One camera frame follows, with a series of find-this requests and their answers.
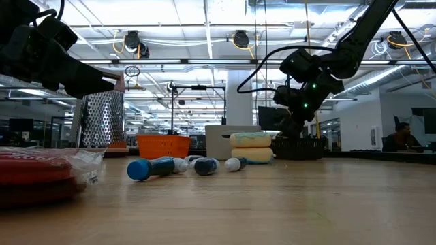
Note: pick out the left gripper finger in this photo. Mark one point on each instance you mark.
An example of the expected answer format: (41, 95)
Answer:
(88, 85)

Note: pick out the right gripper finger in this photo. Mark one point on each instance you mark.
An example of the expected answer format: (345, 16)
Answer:
(285, 129)
(298, 128)

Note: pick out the red packet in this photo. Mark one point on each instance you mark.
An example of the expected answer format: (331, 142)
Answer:
(34, 166)

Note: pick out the blue capped marker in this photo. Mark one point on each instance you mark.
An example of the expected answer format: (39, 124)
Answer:
(139, 169)

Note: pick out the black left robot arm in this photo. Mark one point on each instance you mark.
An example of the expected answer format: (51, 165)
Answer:
(13, 10)

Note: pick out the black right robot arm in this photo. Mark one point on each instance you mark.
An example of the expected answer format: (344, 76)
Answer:
(361, 34)

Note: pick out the black computer monitor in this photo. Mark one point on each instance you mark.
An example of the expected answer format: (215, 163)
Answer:
(20, 125)
(267, 119)

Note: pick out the black mesh basket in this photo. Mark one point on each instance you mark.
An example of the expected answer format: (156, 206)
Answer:
(299, 149)

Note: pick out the white building pillar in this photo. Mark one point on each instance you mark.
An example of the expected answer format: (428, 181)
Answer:
(239, 98)

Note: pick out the white plastic bin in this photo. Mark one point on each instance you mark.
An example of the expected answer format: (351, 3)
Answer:
(218, 143)

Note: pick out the orange plastic basket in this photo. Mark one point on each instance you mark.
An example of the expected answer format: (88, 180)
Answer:
(163, 146)

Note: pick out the person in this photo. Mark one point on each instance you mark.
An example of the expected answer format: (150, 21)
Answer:
(402, 139)

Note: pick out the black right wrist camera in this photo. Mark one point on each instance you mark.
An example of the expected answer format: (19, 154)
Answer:
(299, 64)

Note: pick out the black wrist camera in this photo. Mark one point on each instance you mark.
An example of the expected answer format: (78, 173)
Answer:
(58, 32)
(299, 64)

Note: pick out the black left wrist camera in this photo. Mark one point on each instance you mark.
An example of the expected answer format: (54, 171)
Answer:
(58, 32)

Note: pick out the black table frame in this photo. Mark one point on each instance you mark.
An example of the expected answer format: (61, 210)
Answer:
(374, 157)

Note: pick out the black metal stand frame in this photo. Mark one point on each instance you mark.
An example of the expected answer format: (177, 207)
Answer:
(204, 87)

